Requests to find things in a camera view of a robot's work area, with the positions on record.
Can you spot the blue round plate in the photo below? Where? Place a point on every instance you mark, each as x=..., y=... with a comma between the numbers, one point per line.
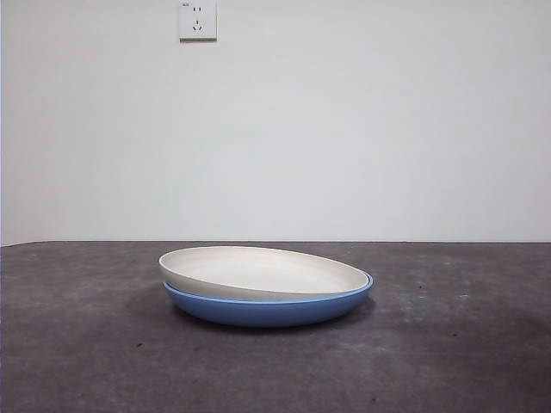
x=267, y=315

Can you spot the white wall socket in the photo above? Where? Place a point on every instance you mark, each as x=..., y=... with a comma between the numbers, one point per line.
x=198, y=21

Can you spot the white round plate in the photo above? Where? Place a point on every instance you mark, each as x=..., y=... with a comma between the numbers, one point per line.
x=258, y=269

